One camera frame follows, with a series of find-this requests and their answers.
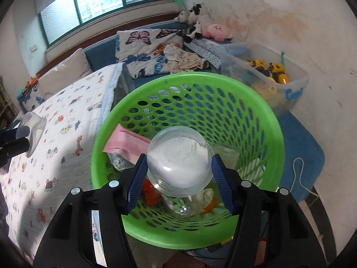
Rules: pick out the pink round plush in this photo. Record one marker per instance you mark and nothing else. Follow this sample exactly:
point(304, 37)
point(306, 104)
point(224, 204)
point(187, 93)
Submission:
point(219, 32)

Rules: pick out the yellow toy truck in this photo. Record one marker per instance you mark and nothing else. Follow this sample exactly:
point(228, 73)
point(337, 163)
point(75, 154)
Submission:
point(279, 72)
point(258, 67)

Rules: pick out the butterfly print blanket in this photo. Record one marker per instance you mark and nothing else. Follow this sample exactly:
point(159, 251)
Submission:
point(139, 53)

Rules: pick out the white cushion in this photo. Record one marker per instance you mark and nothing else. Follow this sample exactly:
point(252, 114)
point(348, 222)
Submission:
point(67, 72)

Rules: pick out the black and white cow plush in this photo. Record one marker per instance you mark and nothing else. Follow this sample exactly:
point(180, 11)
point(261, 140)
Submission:
point(198, 19)

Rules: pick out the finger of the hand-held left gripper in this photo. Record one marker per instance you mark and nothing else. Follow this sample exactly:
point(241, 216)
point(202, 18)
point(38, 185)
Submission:
point(14, 134)
point(16, 148)

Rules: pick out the clear plastic storage box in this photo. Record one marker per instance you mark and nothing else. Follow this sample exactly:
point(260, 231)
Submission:
point(292, 92)

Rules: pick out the grey plush dog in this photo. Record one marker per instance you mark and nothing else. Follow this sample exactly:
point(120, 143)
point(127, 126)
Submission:
point(182, 16)

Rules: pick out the clear plastic cup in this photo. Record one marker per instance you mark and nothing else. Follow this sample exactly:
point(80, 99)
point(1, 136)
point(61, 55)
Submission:
point(36, 125)
point(178, 156)

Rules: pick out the silver foil wrapper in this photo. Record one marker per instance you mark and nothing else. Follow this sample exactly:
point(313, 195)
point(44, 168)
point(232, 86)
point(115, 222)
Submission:
point(120, 162)

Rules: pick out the grey patterned cushion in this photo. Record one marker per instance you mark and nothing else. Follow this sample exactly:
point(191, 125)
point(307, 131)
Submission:
point(207, 51)

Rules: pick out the teal plastic toy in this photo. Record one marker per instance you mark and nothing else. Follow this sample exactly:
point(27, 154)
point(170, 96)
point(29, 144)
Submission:
point(282, 57)

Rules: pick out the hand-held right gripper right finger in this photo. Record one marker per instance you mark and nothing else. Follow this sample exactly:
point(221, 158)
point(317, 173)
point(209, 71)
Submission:
point(221, 181)

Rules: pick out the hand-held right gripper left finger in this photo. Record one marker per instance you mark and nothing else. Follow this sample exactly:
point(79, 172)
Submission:
point(138, 178)

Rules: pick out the pink packet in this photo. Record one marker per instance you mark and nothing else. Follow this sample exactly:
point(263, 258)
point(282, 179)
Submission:
point(125, 142)

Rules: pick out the blue bed cover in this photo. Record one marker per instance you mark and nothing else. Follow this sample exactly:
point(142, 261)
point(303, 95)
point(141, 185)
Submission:
point(295, 142)

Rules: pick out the green plastic basket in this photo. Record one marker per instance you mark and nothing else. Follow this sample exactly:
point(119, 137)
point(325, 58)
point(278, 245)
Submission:
point(223, 109)

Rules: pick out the orange toy car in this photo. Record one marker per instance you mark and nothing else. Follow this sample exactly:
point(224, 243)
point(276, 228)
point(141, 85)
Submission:
point(33, 82)

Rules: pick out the window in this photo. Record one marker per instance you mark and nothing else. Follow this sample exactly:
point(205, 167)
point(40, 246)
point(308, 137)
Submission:
point(97, 2)

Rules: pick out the car print blanket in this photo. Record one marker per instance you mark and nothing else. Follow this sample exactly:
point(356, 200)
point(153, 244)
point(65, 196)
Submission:
point(69, 134)

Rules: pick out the beige printed child clothing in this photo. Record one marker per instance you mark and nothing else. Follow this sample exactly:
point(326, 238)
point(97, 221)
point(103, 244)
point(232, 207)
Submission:
point(184, 57)

